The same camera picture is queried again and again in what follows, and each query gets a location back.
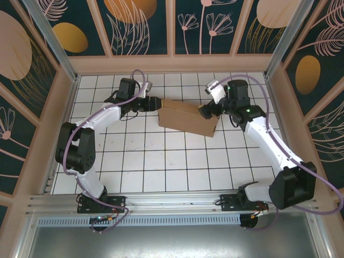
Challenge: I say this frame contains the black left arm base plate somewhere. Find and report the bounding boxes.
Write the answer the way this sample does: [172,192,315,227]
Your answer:
[77,195,127,214]

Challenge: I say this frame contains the orange wire connector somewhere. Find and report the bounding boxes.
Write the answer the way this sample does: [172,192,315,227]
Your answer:
[251,205,270,219]

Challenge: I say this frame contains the grey slotted cable duct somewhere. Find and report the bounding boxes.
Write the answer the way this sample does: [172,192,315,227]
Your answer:
[37,214,241,227]

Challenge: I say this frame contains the aluminium side rail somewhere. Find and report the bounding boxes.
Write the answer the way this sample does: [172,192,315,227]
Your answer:
[264,75,304,191]
[40,75,81,195]

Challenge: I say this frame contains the aluminium frame post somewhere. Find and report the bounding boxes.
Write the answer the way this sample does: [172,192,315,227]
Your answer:
[263,0,307,79]
[23,0,81,84]

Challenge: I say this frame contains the aluminium mounting rail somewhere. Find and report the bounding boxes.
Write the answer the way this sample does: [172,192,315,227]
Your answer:
[25,190,319,216]

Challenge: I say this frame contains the grey metal sheet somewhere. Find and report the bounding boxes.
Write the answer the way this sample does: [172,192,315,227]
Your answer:
[16,211,330,258]

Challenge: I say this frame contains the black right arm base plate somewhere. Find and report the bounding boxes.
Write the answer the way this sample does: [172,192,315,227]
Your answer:
[219,193,269,213]

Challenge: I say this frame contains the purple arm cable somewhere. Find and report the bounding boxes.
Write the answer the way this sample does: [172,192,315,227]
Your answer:
[63,69,148,234]
[220,75,344,232]

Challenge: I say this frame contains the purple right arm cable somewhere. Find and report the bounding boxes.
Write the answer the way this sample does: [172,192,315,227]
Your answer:
[220,75,344,232]

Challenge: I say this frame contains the small connector board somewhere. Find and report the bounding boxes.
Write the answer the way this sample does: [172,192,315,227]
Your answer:
[90,214,116,224]

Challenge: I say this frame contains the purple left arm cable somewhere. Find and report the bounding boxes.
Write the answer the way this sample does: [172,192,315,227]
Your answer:
[63,69,148,234]

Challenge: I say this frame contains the brown cardboard box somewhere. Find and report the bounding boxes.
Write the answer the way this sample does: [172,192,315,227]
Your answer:
[157,98,220,138]

